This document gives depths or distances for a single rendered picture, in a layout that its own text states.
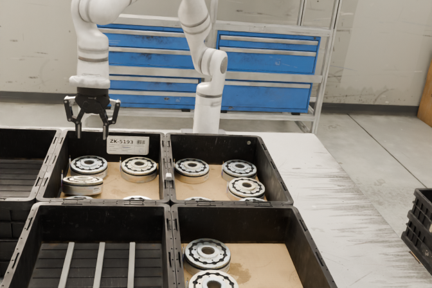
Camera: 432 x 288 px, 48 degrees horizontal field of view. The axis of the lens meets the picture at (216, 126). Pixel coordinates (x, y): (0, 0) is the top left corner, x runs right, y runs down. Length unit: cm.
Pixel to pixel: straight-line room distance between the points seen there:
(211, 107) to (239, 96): 171
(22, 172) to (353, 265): 96
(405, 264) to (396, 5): 334
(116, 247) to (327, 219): 72
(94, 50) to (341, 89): 363
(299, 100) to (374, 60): 130
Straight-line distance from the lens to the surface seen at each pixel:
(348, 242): 152
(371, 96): 475
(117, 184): 139
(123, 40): 320
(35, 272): 111
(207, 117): 169
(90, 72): 117
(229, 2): 408
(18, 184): 142
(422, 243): 217
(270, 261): 116
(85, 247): 117
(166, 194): 116
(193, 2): 142
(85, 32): 117
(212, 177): 145
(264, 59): 334
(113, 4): 114
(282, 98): 347
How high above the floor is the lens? 153
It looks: 23 degrees down
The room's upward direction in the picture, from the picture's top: 6 degrees clockwise
